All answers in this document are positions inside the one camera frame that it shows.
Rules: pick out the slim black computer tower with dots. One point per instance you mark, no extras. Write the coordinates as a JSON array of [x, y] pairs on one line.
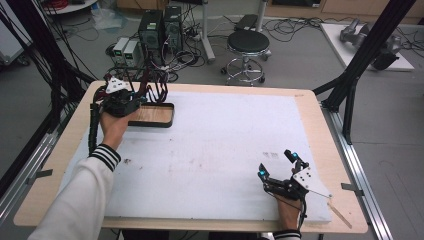
[[173, 28]]

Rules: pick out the white floor board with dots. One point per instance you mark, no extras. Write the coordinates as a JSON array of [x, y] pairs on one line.
[[335, 40]]

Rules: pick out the person's right hand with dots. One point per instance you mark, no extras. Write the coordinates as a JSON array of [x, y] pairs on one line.
[[289, 215]]

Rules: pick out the black tray stand with rods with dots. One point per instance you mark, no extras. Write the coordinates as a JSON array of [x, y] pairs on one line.
[[158, 115]]

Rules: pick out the clear tape pieces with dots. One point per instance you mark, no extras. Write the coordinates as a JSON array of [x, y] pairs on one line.
[[270, 155]]

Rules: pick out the grey metal desk leg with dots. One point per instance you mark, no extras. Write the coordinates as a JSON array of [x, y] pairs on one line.
[[207, 36]]

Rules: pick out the large black computer tower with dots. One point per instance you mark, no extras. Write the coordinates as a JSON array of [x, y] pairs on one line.
[[151, 35]]

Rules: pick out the black flat box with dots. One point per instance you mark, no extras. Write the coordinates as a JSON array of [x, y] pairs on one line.
[[246, 22]]

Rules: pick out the white bench power supply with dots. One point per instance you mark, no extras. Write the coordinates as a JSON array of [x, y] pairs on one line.
[[120, 49], [131, 53]]

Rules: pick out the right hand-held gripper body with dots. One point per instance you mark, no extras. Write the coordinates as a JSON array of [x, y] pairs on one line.
[[291, 186]]

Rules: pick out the round white table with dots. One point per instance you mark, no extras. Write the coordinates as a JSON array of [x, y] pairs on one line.
[[70, 6]]

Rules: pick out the clear plastic bag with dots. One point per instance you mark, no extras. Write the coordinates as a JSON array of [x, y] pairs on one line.
[[106, 18]]

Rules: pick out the thin wooden stick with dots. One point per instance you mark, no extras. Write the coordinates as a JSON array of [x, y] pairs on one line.
[[340, 216]]

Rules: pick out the aluminium rail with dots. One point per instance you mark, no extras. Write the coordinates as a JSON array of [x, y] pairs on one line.
[[23, 176], [360, 173]]

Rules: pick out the grey metal clip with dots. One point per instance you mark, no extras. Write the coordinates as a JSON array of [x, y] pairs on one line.
[[39, 175], [351, 189]]

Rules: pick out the black round stool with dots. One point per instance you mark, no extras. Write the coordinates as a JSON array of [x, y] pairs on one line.
[[248, 42]]

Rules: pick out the white foam mat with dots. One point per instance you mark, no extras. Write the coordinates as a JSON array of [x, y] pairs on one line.
[[213, 143]]

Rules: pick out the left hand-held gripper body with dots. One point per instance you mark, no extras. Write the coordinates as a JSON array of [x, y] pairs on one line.
[[118, 100]]

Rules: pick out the white equipment case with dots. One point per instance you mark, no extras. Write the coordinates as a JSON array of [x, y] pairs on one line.
[[11, 43]]

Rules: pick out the person's left hand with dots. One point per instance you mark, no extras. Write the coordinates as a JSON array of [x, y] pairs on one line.
[[115, 128]]

